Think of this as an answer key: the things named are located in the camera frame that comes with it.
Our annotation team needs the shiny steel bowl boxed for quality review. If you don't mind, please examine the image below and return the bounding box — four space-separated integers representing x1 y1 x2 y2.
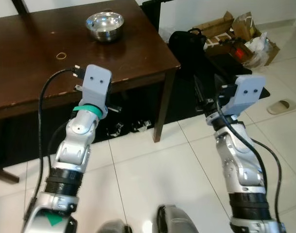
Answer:
86 11 125 43

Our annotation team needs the black floor rug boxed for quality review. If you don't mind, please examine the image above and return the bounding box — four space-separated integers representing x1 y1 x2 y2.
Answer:
2 53 271 168

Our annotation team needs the black backpack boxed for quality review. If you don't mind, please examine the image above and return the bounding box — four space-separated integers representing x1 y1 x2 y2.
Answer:
168 29 209 78

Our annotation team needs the white plastic bag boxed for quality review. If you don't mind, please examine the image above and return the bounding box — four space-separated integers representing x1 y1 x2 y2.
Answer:
243 32 270 66

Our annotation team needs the open cardboard box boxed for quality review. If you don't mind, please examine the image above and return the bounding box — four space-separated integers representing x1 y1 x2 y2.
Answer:
193 12 280 67

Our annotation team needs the beige slipper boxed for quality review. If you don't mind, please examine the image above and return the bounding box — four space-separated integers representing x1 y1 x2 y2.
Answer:
267 100 296 115

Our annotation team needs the crumpled brown paper bag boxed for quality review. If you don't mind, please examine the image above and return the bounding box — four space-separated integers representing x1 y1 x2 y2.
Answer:
233 12 260 42

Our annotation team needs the dark brown wooden table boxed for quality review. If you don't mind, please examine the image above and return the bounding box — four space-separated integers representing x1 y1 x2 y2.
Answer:
0 0 181 184

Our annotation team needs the silver left robot leg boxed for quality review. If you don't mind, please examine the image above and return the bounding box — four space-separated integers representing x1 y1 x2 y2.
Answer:
97 219 134 233

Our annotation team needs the silver robot leg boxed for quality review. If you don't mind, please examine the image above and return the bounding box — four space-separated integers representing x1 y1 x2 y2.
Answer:
97 219 134 233
155 204 199 233

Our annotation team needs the silver right robot leg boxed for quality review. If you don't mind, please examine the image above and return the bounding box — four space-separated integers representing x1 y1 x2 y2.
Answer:
155 204 199 233

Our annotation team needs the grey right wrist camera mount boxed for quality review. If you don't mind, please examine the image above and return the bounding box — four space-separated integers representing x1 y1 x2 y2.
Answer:
221 74 266 117

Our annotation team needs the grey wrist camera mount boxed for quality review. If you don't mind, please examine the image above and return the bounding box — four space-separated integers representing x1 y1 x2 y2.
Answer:
79 65 113 119
221 74 266 117

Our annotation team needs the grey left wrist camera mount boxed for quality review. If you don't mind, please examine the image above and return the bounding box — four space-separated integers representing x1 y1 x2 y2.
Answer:
79 65 113 119

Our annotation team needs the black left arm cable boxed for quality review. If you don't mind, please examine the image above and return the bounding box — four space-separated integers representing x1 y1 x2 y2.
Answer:
24 68 85 221

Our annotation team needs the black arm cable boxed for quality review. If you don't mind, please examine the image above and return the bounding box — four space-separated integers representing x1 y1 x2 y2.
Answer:
213 97 283 224
24 68 85 221

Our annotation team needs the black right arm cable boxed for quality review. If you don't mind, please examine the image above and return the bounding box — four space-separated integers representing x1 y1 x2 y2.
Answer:
213 97 283 224

